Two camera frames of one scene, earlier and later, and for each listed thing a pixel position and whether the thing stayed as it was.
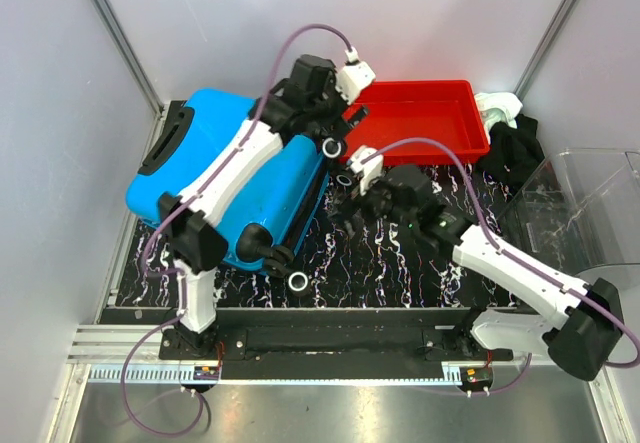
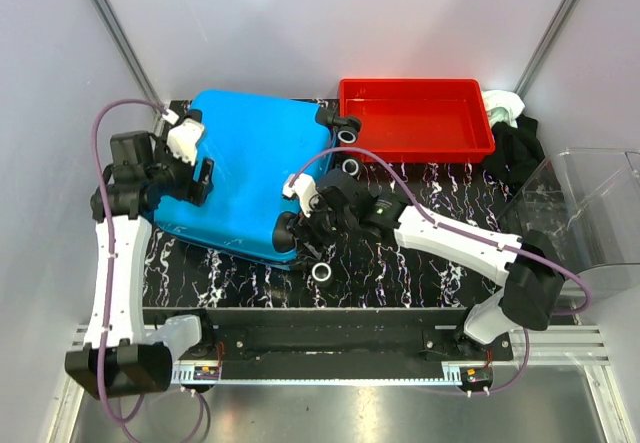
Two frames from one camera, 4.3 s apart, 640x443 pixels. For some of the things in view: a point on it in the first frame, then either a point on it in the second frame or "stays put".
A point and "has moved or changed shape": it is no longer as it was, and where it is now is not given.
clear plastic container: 578,209 stays put
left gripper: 336,124 -> 193,191
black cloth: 514,153 stays put
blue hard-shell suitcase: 260,189 has moved or changed shape
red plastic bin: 447,111 stays put
